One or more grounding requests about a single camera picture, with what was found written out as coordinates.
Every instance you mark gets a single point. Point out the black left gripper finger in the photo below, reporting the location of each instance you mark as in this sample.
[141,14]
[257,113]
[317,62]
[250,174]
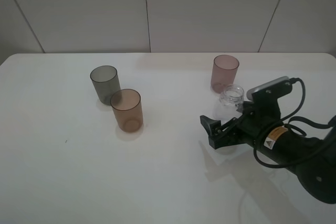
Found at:
[219,135]

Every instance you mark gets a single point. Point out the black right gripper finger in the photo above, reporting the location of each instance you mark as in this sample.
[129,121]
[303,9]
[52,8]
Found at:
[240,109]

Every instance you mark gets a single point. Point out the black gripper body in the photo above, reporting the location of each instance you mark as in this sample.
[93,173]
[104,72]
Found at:
[256,121]

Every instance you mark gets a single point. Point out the clear plastic water bottle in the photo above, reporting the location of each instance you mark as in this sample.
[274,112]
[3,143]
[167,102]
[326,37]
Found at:
[229,99]

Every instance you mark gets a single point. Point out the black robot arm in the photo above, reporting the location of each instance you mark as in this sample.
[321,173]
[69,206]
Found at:
[275,145]

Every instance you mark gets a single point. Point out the pink translucent plastic cup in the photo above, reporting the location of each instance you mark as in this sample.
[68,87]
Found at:
[224,72]

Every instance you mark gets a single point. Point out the brown translucent plastic cup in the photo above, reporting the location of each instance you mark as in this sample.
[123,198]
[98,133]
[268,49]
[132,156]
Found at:
[127,108]

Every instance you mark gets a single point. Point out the grey translucent plastic cup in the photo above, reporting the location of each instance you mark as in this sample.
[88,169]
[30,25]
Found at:
[106,82]

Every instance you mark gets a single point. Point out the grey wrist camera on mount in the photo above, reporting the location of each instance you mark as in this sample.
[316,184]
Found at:
[269,92]

